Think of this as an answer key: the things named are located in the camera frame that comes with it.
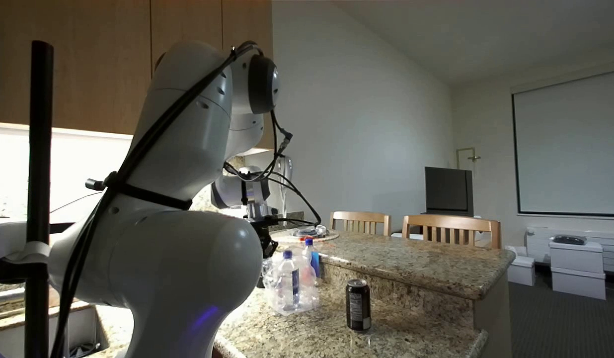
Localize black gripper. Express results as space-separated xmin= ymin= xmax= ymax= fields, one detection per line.
xmin=251 ymin=219 xmax=280 ymax=291

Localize clear water bottle blue cap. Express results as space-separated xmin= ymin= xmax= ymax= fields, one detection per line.
xmin=274 ymin=249 xmax=302 ymax=315
xmin=302 ymin=237 xmax=326 ymax=289

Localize small white box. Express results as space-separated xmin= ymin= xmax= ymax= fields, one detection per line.
xmin=507 ymin=245 xmax=539 ymax=289

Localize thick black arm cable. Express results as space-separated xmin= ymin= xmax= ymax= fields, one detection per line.
xmin=50 ymin=40 xmax=265 ymax=358

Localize black flat monitor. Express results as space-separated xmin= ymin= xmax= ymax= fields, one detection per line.
xmin=423 ymin=165 xmax=475 ymax=219

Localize white projector screen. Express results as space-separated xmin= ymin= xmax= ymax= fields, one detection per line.
xmin=511 ymin=68 xmax=614 ymax=219

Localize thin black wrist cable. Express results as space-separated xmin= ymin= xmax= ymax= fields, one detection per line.
xmin=223 ymin=108 xmax=324 ymax=227

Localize wooden slatted chair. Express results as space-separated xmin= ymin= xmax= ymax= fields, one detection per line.
xmin=328 ymin=209 xmax=394 ymax=239
xmin=402 ymin=213 xmax=503 ymax=251

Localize black drink can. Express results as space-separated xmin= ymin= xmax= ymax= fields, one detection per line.
xmin=344 ymin=277 xmax=374 ymax=334

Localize black vertical pole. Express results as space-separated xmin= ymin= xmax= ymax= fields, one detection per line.
xmin=24 ymin=38 xmax=56 ymax=358

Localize wall-mounted bracket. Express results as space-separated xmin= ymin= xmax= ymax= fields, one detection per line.
xmin=455 ymin=146 xmax=485 ymax=169

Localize clear plastic bag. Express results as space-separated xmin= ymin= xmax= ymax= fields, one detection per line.
xmin=261 ymin=245 xmax=326 ymax=319

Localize stainless steel sink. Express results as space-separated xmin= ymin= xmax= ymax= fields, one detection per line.
xmin=0 ymin=301 xmax=114 ymax=358

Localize large white stacked boxes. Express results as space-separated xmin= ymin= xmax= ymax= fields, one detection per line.
xmin=549 ymin=233 xmax=608 ymax=303

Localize brown wooden wall cabinets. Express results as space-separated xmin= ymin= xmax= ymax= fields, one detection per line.
xmin=0 ymin=0 xmax=274 ymax=136

